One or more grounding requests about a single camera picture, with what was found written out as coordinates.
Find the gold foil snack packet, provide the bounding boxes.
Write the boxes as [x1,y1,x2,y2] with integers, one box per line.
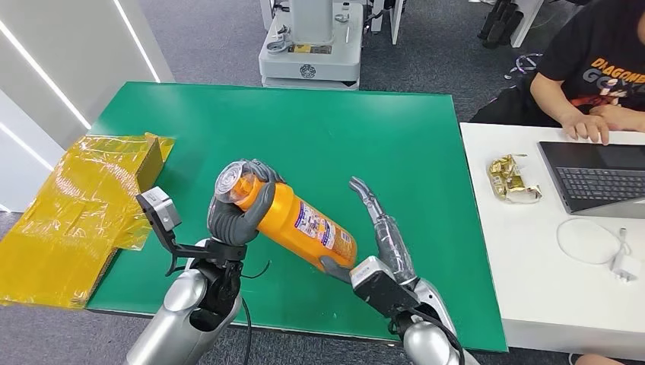
[487,153,544,205]

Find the person's left hand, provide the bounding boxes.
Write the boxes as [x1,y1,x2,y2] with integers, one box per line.
[589,103,645,133]

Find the white furniture leg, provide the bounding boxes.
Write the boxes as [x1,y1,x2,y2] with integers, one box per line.
[510,0,546,49]

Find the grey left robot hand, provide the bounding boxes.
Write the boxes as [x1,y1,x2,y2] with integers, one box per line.
[206,158,286,249]

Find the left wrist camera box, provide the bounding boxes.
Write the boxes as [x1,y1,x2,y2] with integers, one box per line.
[135,186,224,277]

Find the black chair base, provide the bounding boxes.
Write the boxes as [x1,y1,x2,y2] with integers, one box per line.
[477,0,525,50]

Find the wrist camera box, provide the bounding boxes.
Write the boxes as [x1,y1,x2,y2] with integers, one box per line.
[348,255,422,319]
[135,186,224,277]

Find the person's right hand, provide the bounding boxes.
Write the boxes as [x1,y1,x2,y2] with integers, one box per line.
[561,110,611,146]

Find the orange labelled plastic bottle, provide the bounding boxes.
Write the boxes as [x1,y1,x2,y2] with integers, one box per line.
[214,160,359,272]

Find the white coiled cable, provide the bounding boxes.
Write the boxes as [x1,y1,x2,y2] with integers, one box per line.
[556,217,631,266]

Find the white charger plug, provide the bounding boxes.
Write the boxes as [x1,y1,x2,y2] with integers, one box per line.
[609,253,642,283]

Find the dark grey laptop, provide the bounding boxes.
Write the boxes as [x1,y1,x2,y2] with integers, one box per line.
[537,141,645,220]

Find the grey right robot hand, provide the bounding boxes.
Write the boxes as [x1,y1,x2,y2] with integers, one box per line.
[319,176,419,288]

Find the yellow film-wrapped cardboard box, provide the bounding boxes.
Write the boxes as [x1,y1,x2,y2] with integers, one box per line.
[0,132,176,309]

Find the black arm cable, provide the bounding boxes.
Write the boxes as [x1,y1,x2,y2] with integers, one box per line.
[240,259,273,365]
[386,307,467,365]

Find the person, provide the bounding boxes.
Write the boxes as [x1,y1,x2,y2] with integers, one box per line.
[469,0,645,146]

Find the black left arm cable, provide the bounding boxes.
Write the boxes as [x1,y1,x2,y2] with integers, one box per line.
[240,259,273,365]

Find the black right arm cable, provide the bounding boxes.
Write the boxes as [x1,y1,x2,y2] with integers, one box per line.
[386,307,467,365]

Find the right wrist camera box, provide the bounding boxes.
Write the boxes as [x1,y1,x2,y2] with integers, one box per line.
[348,255,422,319]

